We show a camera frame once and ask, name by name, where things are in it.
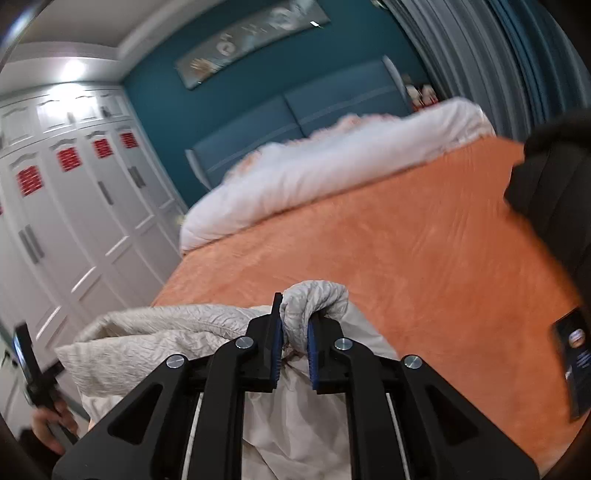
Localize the cream crinkled puffer jacket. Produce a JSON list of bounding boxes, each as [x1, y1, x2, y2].
[[56, 280, 398, 479]]

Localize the person's left hand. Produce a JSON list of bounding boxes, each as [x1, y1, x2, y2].
[[31, 399, 78, 455]]

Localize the white panelled wardrobe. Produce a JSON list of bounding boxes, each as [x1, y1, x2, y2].
[[0, 82, 191, 430]]

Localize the orange velvet bed cover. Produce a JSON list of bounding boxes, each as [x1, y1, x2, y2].
[[156, 137, 580, 471]]

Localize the black smartphone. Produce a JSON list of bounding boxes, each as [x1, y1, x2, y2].
[[551, 308, 591, 421]]

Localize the black puffer garment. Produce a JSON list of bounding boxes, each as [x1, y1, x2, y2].
[[504, 109, 590, 302]]

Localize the pale pink rolled duvet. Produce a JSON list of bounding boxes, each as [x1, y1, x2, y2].
[[179, 98, 496, 253]]

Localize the small bedside figurines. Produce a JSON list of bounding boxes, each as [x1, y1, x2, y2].
[[402, 74, 439, 112]]

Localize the teal upholstered headboard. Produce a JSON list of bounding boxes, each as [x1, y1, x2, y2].
[[185, 56, 413, 190]]

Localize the grey blue curtain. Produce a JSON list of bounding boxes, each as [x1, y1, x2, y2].
[[386, 0, 590, 141]]

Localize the framed wall picture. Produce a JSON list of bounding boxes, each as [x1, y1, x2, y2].
[[175, 1, 331, 90]]

